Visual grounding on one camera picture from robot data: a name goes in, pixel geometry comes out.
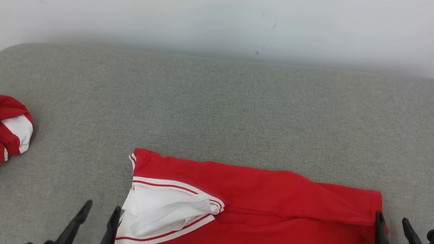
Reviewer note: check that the grey fabric sofa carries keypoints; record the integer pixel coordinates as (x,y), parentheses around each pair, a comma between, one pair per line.
(218,110)

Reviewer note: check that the red jersey with number print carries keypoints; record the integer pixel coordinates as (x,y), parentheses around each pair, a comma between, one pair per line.
(271,223)

